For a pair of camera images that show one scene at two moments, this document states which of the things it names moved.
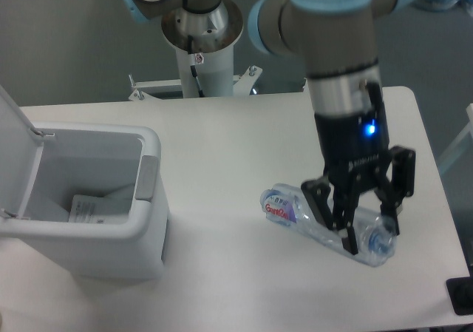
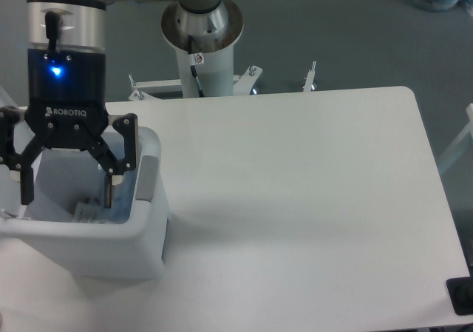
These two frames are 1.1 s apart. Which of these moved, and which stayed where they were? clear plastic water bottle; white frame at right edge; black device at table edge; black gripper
Moved: black gripper; clear plastic water bottle
Stayed: black device at table edge; white frame at right edge
